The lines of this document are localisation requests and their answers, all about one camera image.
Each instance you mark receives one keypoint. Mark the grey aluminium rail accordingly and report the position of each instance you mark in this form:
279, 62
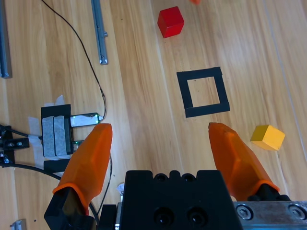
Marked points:
100, 31
3, 48

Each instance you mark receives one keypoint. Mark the black tape square outline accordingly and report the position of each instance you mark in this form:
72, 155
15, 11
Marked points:
185, 93

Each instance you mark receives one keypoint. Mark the red wooden cube block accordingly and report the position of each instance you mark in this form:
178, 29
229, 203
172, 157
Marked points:
170, 21

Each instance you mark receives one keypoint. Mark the small white tape scrap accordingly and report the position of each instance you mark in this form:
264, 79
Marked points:
120, 189

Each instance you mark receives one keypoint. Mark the yellow wooden cube block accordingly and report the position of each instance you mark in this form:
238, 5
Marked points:
268, 137

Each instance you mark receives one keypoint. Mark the black tape strip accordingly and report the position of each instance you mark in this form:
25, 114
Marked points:
56, 165
56, 110

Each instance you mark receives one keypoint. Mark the white masking tape piece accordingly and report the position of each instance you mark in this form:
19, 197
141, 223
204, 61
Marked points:
36, 148
57, 100

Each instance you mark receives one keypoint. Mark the black metal bracket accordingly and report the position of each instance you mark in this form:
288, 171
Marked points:
14, 143

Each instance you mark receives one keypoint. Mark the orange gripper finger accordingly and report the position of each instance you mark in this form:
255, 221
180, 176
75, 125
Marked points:
232, 158
88, 163
195, 1

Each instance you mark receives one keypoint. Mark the usb dongle with green led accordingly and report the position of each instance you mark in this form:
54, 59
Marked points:
84, 119
76, 145

